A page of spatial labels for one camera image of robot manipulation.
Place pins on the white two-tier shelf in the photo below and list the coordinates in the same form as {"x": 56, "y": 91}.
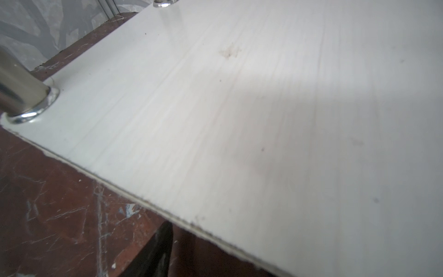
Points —
{"x": 304, "y": 136}

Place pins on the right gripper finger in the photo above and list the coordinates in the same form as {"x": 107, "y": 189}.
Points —
{"x": 153, "y": 260}

